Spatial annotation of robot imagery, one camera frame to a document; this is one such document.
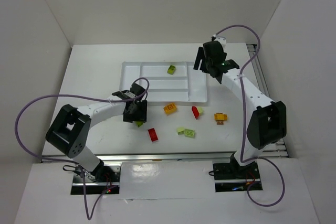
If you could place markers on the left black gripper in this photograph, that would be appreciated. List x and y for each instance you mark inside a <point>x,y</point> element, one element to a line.
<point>137,114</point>

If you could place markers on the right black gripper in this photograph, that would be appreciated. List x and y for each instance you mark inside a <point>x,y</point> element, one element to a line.
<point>199,58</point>

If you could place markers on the dark green small lego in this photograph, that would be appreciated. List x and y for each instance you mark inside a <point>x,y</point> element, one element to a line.
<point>138,123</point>

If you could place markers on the orange yellow lego brick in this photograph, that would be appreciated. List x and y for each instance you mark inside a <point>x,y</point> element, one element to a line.
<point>170,108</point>

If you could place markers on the orange lego piece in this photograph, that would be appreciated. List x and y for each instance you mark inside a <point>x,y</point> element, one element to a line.
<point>220,118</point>

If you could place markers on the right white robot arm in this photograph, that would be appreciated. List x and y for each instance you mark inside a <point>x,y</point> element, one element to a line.
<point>234,81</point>

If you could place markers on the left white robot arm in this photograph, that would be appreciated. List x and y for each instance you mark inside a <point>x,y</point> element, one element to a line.
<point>69,131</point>

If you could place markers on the red rectangular lego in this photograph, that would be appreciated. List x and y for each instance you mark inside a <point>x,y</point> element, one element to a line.
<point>153,135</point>

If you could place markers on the green lego in tray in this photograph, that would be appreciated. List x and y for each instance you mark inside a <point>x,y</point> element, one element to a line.
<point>171,69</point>

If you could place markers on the white compartment tray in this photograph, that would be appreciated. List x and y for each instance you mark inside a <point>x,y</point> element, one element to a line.
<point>185,86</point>

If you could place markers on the pale green lego pair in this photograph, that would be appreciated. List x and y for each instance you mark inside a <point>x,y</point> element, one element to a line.
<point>186,132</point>

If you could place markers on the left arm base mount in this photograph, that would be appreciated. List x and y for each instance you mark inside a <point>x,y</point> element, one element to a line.
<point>110,179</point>

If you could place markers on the aluminium rail front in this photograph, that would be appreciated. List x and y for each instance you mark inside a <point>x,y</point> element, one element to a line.
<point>179,156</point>

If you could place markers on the aluminium rail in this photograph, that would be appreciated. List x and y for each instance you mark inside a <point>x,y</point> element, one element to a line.
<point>266,120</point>
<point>179,156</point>

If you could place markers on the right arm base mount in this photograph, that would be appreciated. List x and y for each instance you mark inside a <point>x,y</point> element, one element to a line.
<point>229,180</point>

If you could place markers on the aluminium rail right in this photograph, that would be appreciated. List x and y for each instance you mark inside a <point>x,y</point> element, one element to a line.
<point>266,120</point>

